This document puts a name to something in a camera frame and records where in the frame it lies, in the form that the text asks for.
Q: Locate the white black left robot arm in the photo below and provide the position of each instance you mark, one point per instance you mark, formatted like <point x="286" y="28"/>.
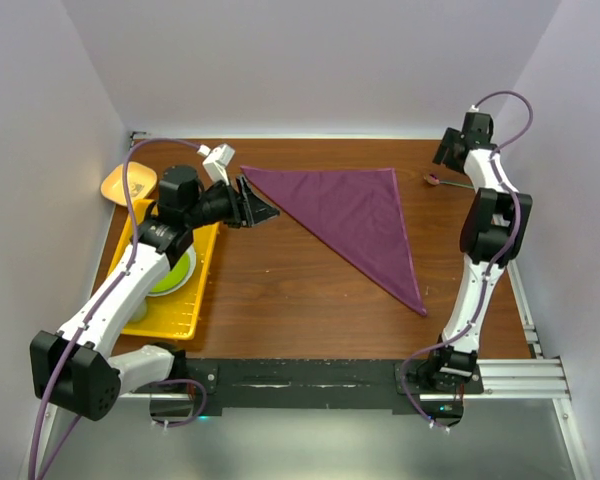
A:
<point x="73" y="368"/>

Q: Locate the aluminium frame rail right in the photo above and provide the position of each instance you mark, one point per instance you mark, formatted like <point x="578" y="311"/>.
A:
<point x="520" y="300"/>

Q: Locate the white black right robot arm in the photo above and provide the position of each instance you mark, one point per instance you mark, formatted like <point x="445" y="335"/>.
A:
<point x="451" y="363"/>

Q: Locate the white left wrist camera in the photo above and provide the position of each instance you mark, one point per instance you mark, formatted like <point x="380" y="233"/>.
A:
<point x="216" y="161"/>

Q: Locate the yellow square bowl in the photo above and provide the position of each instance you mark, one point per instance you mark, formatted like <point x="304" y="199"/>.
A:
<point x="140" y="180"/>

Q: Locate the yellow plastic tray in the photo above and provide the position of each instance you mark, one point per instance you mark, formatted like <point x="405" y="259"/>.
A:
<point x="174" y="316"/>

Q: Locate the iridescent rainbow metal spoon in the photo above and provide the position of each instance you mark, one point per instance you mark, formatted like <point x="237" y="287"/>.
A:
<point x="434" y="180"/>

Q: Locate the aluminium frame rail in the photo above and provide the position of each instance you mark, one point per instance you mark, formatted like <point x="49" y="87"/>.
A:
<point x="496" y="379"/>
<point x="520" y="300"/>

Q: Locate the green white plate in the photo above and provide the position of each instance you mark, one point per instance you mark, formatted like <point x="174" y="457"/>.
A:
<point x="178" y="276"/>

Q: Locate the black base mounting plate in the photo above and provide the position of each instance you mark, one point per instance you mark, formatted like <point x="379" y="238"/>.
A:
<point x="447" y="412"/>

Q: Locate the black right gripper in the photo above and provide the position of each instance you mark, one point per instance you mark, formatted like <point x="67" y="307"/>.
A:
<point x="451" y="139"/>

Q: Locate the aluminium frame rail front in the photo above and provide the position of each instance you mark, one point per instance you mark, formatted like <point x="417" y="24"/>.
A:
<point x="496" y="379"/>

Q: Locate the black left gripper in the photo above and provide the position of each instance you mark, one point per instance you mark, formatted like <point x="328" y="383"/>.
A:
<point x="246" y="208"/>

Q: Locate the purple cloth napkin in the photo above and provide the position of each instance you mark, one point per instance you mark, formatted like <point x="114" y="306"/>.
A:
<point x="356" y="213"/>

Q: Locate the pale cup with blue handle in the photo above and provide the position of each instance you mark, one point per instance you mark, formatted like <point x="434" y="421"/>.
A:
<point x="139" y="313"/>

